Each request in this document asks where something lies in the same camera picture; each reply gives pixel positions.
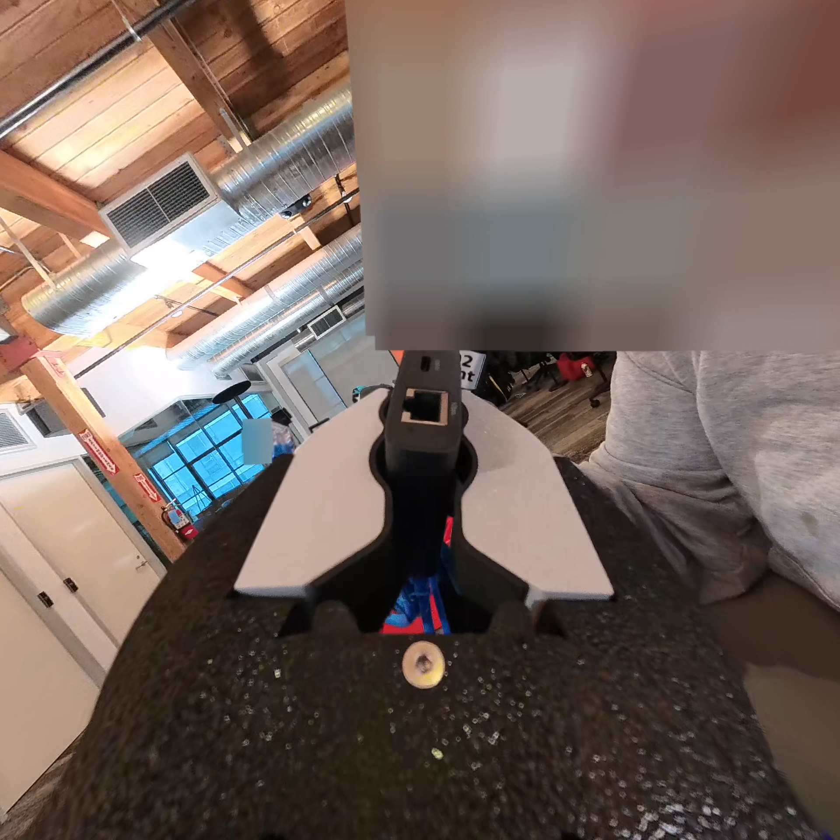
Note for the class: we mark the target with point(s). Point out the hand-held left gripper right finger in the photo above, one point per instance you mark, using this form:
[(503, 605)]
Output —
[(525, 525)]

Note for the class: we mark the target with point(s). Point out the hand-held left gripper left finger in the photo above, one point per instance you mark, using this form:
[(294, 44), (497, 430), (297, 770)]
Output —
[(315, 525)]

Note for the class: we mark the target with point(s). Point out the black ethernet adapter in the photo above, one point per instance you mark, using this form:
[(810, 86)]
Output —
[(420, 459)]

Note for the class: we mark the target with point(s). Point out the red storage bin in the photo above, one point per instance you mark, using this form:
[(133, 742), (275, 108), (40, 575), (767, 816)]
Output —
[(392, 627)]

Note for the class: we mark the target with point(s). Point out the black office chair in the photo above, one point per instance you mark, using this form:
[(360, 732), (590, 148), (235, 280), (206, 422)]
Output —
[(544, 371)]

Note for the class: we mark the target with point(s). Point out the large grid window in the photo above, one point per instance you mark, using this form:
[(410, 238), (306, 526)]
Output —
[(197, 466)]

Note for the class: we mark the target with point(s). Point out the red fire extinguisher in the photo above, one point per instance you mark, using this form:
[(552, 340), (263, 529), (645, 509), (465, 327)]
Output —
[(178, 522)]

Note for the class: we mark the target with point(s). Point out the small ceiling air vent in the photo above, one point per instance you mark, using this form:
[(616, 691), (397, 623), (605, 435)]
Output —
[(327, 323)]

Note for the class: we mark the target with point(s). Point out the black round disc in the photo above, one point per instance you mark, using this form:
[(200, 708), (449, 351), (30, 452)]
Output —
[(231, 392)]

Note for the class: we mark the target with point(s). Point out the white door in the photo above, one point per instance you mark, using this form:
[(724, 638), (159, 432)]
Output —
[(85, 538), (33, 689)]

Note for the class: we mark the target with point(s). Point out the silver ribbed air duct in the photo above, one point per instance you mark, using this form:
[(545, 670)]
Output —
[(289, 151), (289, 331), (275, 295)]

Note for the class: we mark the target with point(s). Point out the wooden support post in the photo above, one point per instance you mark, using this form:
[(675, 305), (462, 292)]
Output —
[(85, 426)]

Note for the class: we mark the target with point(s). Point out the white wall air vent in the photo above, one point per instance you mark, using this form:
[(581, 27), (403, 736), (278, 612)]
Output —
[(13, 430)]

